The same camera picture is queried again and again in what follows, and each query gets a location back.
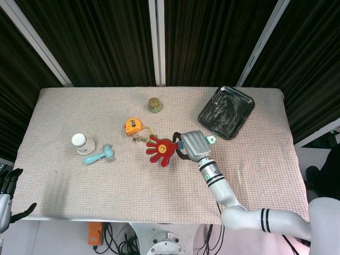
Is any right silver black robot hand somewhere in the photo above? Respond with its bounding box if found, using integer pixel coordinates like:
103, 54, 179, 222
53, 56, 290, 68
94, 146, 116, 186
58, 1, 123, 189
172, 130, 213, 163

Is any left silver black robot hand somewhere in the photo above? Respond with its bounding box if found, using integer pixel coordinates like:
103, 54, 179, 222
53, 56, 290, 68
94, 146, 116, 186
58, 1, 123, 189
0, 167, 37, 232

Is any red hand clapper toy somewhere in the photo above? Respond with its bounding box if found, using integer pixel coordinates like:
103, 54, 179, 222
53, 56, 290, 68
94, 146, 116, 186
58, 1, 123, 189
145, 134, 218, 167

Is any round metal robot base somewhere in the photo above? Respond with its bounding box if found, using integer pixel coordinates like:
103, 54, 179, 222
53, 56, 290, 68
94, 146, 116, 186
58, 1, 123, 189
146, 231, 188, 255

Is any light blue toy hammer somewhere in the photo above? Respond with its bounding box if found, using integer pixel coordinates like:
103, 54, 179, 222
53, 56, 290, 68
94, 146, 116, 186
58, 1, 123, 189
84, 143, 115, 165

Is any orange device box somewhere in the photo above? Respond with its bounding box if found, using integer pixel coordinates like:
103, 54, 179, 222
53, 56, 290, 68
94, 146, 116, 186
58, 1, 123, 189
88, 222, 103, 247

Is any black plastic tray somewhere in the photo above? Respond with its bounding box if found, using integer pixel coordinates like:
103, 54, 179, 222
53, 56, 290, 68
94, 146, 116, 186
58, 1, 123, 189
197, 86, 256, 141

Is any small jar gold lid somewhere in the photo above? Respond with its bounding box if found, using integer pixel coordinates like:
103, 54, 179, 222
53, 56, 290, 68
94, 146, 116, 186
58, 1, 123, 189
147, 97, 163, 114

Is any orange tape measure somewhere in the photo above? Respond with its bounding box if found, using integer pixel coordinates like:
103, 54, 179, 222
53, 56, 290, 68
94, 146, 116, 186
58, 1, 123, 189
124, 117, 144, 137

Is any beige waffle tablecloth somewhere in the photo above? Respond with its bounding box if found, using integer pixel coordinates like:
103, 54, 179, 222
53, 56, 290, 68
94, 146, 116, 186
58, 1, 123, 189
12, 87, 312, 226

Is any white paper cup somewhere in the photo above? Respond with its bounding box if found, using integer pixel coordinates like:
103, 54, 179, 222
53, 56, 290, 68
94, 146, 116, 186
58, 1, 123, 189
71, 133, 96, 156

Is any black pleated curtain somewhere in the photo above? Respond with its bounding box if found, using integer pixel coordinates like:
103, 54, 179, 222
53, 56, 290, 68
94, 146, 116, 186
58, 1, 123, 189
0, 7, 64, 163
164, 0, 279, 87
243, 0, 340, 144
15, 0, 156, 87

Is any braided rope keychain yellow strap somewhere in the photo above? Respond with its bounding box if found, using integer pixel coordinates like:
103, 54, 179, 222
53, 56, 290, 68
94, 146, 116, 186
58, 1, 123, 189
131, 126, 154, 144

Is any aluminium frame post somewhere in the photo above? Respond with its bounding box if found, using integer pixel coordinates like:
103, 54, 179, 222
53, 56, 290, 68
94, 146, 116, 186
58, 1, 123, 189
236, 0, 292, 88
148, 0, 166, 86
0, 0, 74, 87

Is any black cable bundle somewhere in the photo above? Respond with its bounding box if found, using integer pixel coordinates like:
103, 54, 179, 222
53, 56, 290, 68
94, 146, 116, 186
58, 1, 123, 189
102, 223, 140, 255

